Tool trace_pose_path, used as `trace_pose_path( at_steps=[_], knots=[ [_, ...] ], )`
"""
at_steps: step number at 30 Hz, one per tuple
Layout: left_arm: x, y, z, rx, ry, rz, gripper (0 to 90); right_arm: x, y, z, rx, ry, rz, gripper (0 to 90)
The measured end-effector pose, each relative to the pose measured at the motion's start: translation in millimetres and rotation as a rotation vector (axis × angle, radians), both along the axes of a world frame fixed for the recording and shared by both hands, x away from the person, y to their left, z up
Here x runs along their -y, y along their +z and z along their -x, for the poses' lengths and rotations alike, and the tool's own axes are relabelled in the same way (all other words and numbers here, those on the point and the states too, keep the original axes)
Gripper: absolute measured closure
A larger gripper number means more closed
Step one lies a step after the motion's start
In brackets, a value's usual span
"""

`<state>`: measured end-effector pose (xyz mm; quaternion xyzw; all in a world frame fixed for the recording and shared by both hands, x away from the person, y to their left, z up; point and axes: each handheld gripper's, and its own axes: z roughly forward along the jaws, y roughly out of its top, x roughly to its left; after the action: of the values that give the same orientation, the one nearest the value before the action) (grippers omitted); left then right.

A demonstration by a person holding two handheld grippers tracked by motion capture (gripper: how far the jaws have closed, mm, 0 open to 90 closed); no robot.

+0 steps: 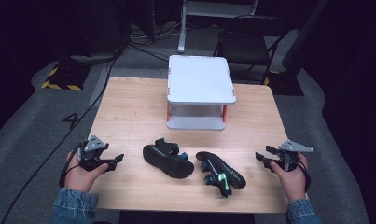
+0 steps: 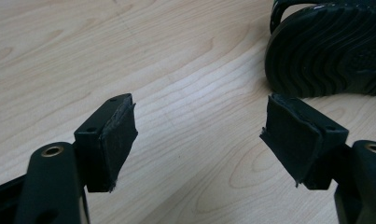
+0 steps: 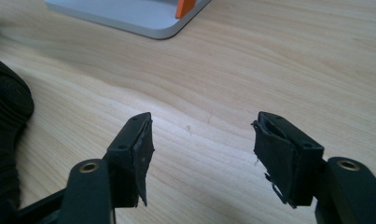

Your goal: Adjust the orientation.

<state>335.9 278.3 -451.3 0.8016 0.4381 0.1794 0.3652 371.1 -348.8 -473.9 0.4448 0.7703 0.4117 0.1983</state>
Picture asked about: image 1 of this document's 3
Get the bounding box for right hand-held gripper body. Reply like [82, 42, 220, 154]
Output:
[273, 139, 314, 173]

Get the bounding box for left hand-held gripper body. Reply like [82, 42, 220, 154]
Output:
[77, 134, 110, 173]

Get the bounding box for black sandal green mark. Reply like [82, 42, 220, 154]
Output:
[142, 137, 195, 180]
[195, 150, 247, 199]

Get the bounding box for white shoe rack orange posts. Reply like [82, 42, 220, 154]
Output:
[165, 54, 237, 131]

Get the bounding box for person's right hand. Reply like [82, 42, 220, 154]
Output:
[269, 152, 310, 203]

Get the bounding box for person's left hand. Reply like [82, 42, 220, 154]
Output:
[63, 148, 110, 194]

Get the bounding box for black folding chair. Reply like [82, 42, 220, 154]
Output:
[213, 15, 290, 86]

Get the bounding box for dark slanted pole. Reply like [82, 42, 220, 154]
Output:
[282, 0, 330, 73]

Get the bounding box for white metal stand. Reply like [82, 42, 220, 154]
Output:
[177, 0, 260, 54]

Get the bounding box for black gripper wrist cord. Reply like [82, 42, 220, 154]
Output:
[296, 158, 312, 194]
[58, 148, 84, 189]

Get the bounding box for long black floor cable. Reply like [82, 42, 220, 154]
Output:
[0, 51, 120, 224]

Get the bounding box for black yellow striped base plate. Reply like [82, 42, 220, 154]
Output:
[40, 63, 92, 91]
[262, 69, 305, 97]

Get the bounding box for bundle of black cables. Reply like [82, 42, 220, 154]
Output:
[125, 21, 184, 63]

